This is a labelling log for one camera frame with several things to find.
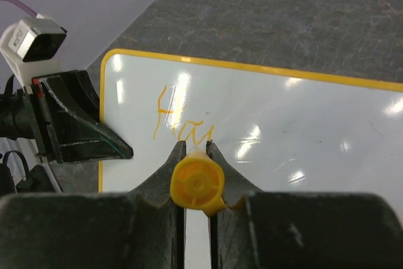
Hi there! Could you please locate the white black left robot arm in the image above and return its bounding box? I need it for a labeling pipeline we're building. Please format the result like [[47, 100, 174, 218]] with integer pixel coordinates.
[[1, 71, 133, 195]]

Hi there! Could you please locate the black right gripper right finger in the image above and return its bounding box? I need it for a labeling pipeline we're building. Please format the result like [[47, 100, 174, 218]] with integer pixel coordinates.
[[206, 142, 402, 268]]

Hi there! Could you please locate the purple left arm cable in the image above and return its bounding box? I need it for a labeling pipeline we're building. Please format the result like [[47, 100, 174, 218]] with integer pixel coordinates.
[[0, 0, 40, 18]]

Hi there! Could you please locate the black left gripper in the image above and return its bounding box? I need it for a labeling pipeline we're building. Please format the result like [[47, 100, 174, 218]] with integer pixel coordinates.
[[1, 71, 133, 164]]

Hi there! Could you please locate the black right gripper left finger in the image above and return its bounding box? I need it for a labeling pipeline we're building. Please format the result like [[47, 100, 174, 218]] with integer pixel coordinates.
[[1, 141, 186, 268]]

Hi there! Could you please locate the white marker pen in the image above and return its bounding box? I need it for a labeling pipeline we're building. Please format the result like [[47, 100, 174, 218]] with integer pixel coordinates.
[[169, 150, 246, 218]]

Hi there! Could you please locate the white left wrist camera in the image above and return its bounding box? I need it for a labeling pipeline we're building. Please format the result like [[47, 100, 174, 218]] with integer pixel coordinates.
[[1, 14, 67, 87]]

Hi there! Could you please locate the yellow framed whiteboard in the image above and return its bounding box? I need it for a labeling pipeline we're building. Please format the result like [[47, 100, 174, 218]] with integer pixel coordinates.
[[99, 49, 402, 268]]

